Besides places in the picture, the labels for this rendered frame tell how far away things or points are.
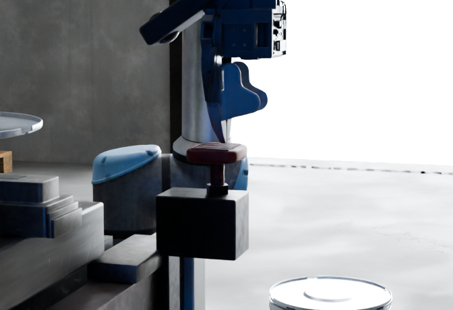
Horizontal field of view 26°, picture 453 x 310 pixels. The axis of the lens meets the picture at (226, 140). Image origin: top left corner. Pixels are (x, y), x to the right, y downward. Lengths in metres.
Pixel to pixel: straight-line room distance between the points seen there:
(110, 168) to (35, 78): 4.50
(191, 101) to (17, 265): 0.76
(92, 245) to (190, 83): 0.60
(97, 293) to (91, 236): 0.06
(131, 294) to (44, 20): 5.07
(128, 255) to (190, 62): 0.56
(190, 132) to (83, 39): 4.36
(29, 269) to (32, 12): 5.22
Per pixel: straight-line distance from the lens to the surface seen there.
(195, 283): 1.24
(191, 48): 1.60
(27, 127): 1.14
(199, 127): 1.63
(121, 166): 1.64
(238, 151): 1.10
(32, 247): 0.94
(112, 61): 5.91
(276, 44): 1.08
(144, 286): 1.11
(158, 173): 1.65
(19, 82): 6.18
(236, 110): 1.09
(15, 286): 0.92
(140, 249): 1.14
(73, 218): 0.95
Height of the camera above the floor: 0.91
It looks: 7 degrees down
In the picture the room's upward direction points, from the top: straight up
